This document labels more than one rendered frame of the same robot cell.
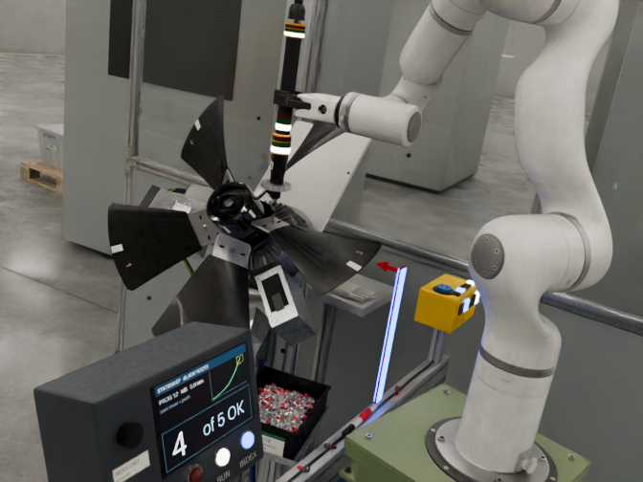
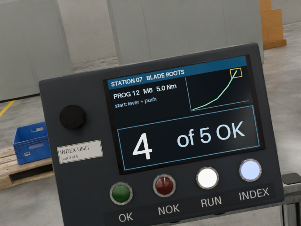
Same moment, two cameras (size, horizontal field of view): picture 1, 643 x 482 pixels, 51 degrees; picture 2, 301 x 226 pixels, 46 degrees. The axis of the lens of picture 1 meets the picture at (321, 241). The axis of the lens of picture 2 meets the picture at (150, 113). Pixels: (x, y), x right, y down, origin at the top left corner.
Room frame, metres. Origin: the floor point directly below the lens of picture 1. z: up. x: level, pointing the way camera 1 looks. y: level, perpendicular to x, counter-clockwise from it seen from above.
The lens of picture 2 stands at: (0.48, -0.20, 1.31)
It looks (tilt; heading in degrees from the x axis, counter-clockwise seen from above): 16 degrees down; 58
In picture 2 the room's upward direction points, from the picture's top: 10 degrees counter-clockwise
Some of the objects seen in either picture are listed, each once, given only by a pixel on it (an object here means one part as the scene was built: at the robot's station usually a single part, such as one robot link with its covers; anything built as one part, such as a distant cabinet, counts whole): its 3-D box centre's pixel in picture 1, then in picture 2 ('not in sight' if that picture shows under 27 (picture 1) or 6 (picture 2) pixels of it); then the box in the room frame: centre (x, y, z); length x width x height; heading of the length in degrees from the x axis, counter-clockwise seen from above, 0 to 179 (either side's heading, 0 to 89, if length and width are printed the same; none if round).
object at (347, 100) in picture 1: (351, 113); not in sight; (1.42, -0.02, 1.48); 0.09 x 0.03 x 0.08; 149
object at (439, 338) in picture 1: (439, 339); not in sight; (1.57, -0.34, 0.92); 0.03 x 0.03 x 0.12; 59
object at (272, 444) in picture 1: (277, 411); not in sight; (1.26, 0.04, 0.85); 0.22 x 0.17 x 0.07; 163
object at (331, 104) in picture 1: (327, 107); not in sight; (1.45, 0.03, 1.48); 0.11 x 0.10 x 0.07; 59
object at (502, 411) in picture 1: (502, 407); not in sight; (0.97, -0.33, 1.10); 0.19 x 0.19 x 0.18
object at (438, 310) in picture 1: (447, 304); not in sight; (1.57, -0.34, 1.02); 0.16 x 0.10 x 0.11; 149
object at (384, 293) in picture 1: (333, 284); not in sight; (2.04, -0.06, 0.85); 0.36 x 0.24 x 0.03; 59
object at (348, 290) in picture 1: (349, 291); not in sight; (1.94, -0.11, 0.87); 0.15 x 0.09 x 0.02; 60
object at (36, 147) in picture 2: not in sight; (37, 140); (1.29, 3.37, 0.25); 0.60 x 0.41 x 0.22; 73
